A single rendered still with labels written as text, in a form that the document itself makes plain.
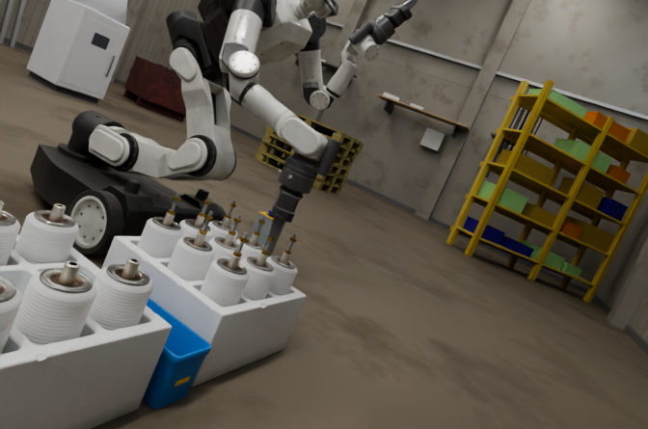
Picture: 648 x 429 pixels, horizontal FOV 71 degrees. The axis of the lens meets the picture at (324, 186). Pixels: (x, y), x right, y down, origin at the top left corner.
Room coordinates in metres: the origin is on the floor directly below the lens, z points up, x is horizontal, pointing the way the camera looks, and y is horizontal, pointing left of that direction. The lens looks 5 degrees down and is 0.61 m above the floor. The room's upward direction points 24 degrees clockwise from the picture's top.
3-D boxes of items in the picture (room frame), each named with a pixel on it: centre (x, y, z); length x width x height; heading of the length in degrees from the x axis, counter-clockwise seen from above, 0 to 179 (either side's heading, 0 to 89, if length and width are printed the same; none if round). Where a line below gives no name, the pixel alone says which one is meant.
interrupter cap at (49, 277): (0.68, 0.31, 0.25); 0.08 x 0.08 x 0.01
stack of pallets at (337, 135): (6.63, 0.41, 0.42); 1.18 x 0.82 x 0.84; 65
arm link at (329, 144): (1.17, 0.06, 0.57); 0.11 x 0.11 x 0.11; 81
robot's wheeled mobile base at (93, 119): (1.72, 0.72, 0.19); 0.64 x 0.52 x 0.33; 66
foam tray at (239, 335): (1.21, 0.18, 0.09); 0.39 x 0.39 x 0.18; 64
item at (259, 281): (1.16, 0.07, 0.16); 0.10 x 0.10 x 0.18
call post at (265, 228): (1.51, 0.12, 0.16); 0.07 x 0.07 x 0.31; 64
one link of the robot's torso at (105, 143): (1.73, 0.75, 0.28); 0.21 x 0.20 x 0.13; 66
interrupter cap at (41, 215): (0.89, 0.47, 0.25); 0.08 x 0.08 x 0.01
